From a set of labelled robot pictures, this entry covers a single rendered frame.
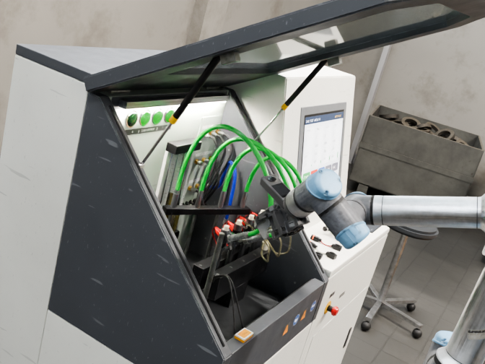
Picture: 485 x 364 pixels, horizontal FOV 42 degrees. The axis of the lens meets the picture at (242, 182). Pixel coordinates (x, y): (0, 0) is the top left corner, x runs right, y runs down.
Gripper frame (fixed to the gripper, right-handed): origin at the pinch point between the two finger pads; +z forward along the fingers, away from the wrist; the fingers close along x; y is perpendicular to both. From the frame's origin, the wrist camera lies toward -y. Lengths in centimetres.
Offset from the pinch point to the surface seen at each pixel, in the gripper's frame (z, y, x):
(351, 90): 43, -57, 90
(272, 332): 16.5, 28.5, 0.9
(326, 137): 41, -37, 66
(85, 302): 29, 4, -45
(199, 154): 35, -36, 7
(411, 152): 300, -103, 371
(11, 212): 37, -29, -57
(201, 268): 27.0, 3.4, -9.5
